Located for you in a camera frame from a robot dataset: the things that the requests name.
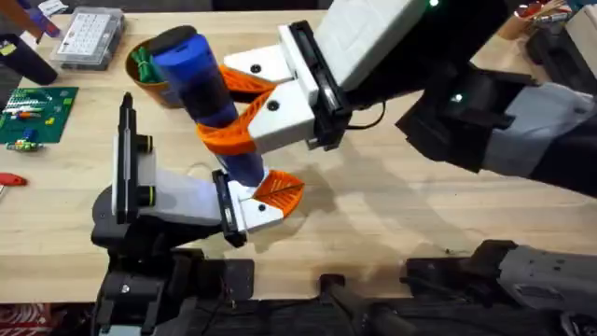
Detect clear plastic parts box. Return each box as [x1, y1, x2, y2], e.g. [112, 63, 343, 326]
[49, 6, 127, 72]

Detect black box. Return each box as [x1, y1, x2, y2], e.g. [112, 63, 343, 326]
[525, 4, 597, 86]

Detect brown and purple tool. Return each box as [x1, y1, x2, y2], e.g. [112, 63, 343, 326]
[0, 0, 62, 39]

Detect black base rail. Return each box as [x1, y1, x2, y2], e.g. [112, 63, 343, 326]
[92, 273, 597, 336]

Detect blue electric screwdriver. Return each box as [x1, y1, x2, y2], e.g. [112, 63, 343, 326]
[146, 24, 271, 189]

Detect black upright left wrist plate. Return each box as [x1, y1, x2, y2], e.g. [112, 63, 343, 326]
[110, 91, 156, 226]

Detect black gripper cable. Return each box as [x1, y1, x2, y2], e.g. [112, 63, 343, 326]
[346, 99, 388, 132]

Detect brown tub with green toys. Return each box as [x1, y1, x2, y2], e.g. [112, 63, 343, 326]
[124, 35, 184, 110]

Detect brown cup with tools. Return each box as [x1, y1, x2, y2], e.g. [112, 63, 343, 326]
[495, 0, 573, 41]

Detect black cylindrical tool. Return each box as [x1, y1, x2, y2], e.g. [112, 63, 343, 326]
[0, 32, 60, 88]

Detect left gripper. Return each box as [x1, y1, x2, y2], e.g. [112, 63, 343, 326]
[136, 152, 307, 249]

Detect red handled tool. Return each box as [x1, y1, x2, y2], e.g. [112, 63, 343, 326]
[0, 172, 29, 189]

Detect green board with toy blocks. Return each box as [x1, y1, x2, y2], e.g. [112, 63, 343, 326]
[0, 85, 80, 153]

